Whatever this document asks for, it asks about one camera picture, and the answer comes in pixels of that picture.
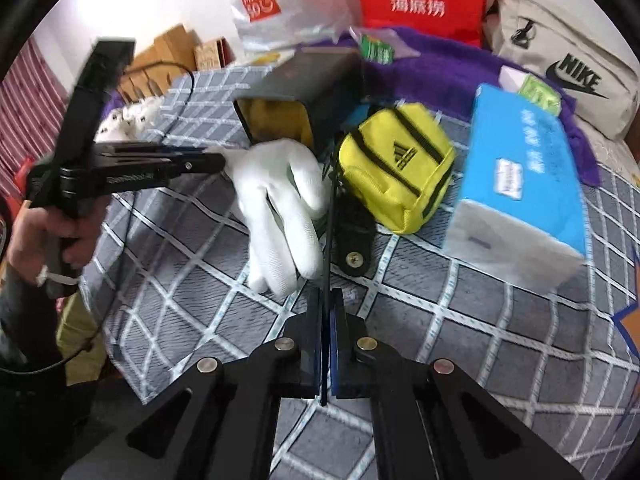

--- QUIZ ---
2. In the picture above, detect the dark green tin box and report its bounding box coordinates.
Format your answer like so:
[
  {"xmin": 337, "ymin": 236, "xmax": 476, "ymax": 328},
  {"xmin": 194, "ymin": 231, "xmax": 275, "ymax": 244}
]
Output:
[{"xmin": 232, "ymin": 47, "xmax": 368, "ymax": 153}]

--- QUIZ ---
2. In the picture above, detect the patterned box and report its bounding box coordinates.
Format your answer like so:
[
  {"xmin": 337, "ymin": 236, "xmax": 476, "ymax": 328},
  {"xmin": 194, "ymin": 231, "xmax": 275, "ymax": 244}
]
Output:
[{"xmin": 194, "ymin": 37, "xmax": 236, "ymax": 68}]

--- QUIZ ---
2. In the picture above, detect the white plastic shopping bag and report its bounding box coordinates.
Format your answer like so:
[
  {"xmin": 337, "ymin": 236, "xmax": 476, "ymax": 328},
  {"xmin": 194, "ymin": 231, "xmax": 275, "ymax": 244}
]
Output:
[{"xmin": 222, "ymin": 0, "xmax": 366, "ymax": 61}]

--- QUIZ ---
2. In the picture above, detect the grey waist bag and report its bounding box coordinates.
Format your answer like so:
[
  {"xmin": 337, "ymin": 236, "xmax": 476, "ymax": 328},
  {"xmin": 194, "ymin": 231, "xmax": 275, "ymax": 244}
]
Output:
[{"xmin": 482, "ymin": 0, "xmax": 640, "ymax": 142}]

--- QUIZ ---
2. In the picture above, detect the green snack packet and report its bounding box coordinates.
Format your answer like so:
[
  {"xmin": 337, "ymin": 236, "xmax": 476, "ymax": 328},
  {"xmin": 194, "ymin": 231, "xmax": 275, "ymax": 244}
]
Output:
[{"xmin": 361, "ymin": 35, "xmax": 397, "ymax": 65}]

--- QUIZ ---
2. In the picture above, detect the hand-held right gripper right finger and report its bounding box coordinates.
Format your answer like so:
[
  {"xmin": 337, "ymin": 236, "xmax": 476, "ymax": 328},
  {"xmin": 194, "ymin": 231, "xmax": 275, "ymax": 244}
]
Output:
[{"xmin": 327, "ymin": 287, "xmax": 583, "ymax": 480}]

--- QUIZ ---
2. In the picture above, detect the red striped cloth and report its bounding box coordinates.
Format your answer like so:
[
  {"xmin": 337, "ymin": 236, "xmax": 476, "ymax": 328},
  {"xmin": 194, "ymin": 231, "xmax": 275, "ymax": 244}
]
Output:
[{"xmin": 0, "ymin": 35, "xmax": 71, "ymax": 181}]

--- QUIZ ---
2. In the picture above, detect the light green tissue pack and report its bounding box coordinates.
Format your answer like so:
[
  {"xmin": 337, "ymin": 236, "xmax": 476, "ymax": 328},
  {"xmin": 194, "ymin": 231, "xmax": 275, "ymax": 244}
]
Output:
[{"xmin": 517, "ymin": 74, "xmax": 563, "ymax": 116}]

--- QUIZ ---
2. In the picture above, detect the white glove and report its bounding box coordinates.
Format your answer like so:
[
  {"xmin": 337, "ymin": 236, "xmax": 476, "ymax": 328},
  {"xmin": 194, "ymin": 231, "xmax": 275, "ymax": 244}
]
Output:
[{"xmin": 220, "ymin": 139, "xmax": 333, "ymax": 298}]

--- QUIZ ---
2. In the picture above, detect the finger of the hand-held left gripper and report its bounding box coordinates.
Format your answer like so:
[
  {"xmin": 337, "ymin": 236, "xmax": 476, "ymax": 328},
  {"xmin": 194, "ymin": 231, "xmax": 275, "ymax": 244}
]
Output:
[
  {"xmin": 95, "ymin": 141, "xmax": 208, "ymax": 160},
  {"xmin": 92, "ymin": 154, "xmax": 227, "ymax": 195}
]

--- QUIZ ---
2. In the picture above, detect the blue tissue pack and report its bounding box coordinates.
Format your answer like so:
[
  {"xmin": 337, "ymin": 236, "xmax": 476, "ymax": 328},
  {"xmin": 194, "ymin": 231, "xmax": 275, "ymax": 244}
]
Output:
[{"xmin": 442, "ymin": 82, "xmax": 588, "ymax": 295}]

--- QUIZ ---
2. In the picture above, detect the white dotted pillow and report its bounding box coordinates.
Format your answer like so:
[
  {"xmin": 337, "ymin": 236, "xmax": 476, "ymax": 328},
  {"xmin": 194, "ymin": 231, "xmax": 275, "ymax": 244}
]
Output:
[{"xmin": 95, "ymin": 97, "xmax": 166, "ymax": 143}]

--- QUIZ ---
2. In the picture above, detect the person's left forearm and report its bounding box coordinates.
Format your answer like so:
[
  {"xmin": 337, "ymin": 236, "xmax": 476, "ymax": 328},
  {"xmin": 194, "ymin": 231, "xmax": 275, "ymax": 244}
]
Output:
[{"xmin": 0, "ymin": 260, "xmax": 71, "ymax": 391}]

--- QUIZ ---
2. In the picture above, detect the person's left hand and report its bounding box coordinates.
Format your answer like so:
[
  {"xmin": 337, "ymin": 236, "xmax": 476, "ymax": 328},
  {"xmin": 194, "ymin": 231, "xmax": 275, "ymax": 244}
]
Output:
[{"xmin": 6, "ymin": 199, "xmax": 107, "ymax": 288}]

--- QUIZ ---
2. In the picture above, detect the grey checked tablecloth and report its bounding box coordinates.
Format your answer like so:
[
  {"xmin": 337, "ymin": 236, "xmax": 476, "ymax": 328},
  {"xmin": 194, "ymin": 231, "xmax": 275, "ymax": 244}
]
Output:
[{"xmin": 80, "ymin": 67, "xmax": 640, "ymax": 480}]

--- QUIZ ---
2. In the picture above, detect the black cable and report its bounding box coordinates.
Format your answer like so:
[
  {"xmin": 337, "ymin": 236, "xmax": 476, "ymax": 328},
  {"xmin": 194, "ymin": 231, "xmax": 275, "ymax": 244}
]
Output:
[{"xmin": 0, "ymin": 60, "xmax": 197, "ymax": 376}]

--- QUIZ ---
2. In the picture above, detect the light green bed sheet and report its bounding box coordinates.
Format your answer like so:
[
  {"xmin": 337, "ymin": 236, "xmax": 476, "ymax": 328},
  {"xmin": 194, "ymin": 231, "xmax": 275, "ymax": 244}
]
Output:
[{"xmin": 55, "ymin": 290, "xmax": 108, "ymax": 386}]

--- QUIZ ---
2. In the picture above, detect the small yellow bag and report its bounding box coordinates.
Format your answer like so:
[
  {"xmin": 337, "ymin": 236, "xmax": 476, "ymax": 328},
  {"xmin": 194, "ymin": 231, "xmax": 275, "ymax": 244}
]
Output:
[{"xmin": 320, "ymin": 101, "xmax": 457, "ymax": 408}]

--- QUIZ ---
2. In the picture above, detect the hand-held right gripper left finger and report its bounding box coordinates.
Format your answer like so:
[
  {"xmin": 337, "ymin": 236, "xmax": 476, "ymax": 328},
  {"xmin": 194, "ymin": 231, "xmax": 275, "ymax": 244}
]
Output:
[{"xmin": 125, "ymin": 287, "xmax": 326, "ymax": 480}]

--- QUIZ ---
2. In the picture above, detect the purple towel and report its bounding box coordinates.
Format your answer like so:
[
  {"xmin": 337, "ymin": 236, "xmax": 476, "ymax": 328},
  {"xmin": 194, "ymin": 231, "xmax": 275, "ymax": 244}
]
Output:
[{"xmin": 295, "ymin": 25, "xmax": 601, "ymax": 188}]

